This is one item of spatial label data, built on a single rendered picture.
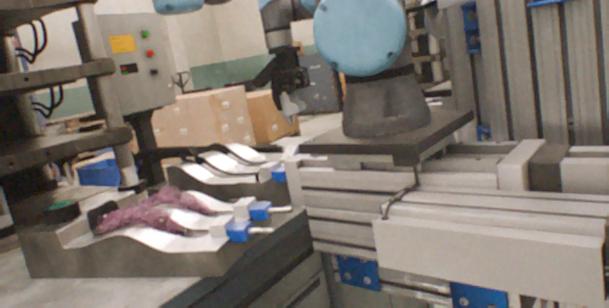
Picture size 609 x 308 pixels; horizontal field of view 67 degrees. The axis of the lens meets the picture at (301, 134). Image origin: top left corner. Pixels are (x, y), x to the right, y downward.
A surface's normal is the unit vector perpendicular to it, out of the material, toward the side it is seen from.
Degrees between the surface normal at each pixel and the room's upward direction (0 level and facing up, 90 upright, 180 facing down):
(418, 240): 90
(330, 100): 90
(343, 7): 98
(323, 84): 90
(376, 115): 72
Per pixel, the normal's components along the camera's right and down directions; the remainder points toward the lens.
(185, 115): -0.54, 0.14
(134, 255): -0.31, 0.22
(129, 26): 0.80, -0.04
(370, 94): -0.45, -0.07
